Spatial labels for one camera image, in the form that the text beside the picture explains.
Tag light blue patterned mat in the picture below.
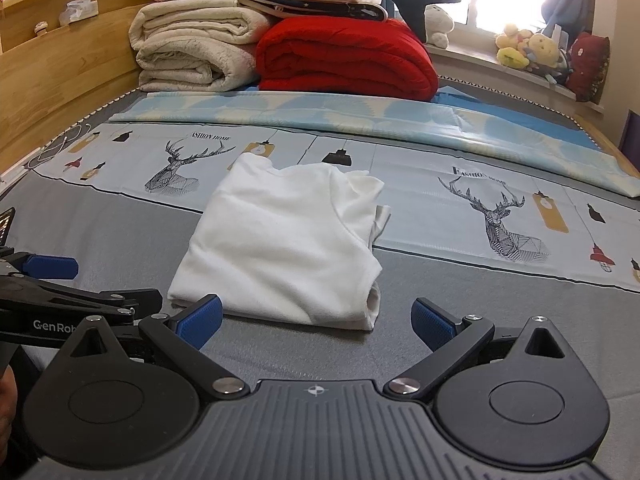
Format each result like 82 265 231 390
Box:
109 91 640 196

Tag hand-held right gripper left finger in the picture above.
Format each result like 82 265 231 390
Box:
55 295 250 401

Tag white t-shirt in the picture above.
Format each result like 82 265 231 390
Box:
166 152 392 332

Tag wooden headboard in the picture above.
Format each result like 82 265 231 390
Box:
0 0 171 181

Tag navy trimmed folded blanket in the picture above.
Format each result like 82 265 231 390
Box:
220 0 389 23

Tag yellow plush toy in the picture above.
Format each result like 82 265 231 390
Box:
495 22 532 69

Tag white windowsill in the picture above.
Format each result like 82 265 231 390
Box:
425 42 608 111

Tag bright blue sheet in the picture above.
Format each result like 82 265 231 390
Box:
432 85 603 153

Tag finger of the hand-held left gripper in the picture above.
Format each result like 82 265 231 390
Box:
22 254 80 280
75 288 164 317

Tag wooden bed side rail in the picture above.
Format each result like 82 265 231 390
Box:
575 115 640 181

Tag purple box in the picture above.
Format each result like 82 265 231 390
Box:
621 110 640 160

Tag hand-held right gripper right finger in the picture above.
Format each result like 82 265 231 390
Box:
384 298 583 400

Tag white cable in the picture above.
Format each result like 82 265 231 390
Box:
0 122 96 181

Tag person's left hand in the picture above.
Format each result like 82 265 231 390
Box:
0 372 17 441

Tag clear plastic bag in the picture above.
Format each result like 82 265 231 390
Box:
60 0 101 26

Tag white plush toy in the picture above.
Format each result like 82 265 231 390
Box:
425 4 455 49

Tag cream folded blanket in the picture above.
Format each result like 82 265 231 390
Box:
129 0 273 93

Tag dark red cushion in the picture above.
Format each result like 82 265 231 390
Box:
567 31 612 103

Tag tan plush toy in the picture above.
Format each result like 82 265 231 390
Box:
530 32 562 69

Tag red folded blanket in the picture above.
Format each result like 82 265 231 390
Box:
255 16 440 102

